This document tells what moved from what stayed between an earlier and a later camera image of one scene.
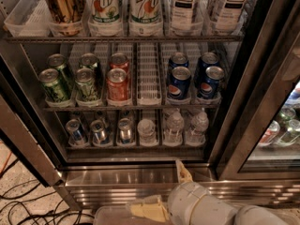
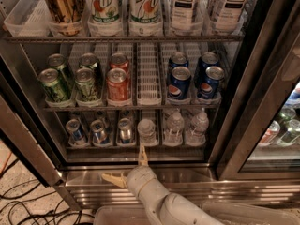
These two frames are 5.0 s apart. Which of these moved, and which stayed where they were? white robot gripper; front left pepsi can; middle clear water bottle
Moved: white robot gripper
Stayed: front left pepsi can; middle clear water bottle
